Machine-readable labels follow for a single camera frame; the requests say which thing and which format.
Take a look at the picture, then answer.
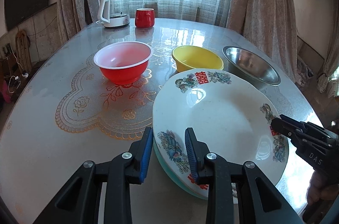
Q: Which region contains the white patterned deep plate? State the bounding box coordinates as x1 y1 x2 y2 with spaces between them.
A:
152 69 289 197

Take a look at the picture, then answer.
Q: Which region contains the turquoise round plate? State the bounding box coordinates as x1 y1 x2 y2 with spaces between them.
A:
153 144 207 200

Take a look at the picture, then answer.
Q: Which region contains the stainless steel bowl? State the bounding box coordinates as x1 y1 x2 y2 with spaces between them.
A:
222 46 281 90

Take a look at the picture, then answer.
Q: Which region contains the yellow plastic bowl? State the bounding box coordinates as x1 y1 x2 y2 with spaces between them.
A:
172 46 224 72

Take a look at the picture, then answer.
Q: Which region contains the red plastic bowl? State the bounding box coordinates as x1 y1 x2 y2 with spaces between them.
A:
94 42 153 85

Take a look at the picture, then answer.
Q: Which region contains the right hand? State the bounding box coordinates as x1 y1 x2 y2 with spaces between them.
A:
307 171 338 205

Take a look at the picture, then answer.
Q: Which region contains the lace table mat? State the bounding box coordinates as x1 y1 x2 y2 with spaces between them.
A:
55 39 177 140

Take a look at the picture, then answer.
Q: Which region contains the right brown curtain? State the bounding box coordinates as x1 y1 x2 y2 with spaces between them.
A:
226 0 297 81

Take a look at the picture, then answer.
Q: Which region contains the red mug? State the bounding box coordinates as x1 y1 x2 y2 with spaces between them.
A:
135 8 155 28

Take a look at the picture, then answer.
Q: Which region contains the white glass kettle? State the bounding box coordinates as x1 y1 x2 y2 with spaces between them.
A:
98 0 130 28

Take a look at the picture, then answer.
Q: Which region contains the wooden folding chair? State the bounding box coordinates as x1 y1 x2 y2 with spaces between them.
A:
15 29 32 73

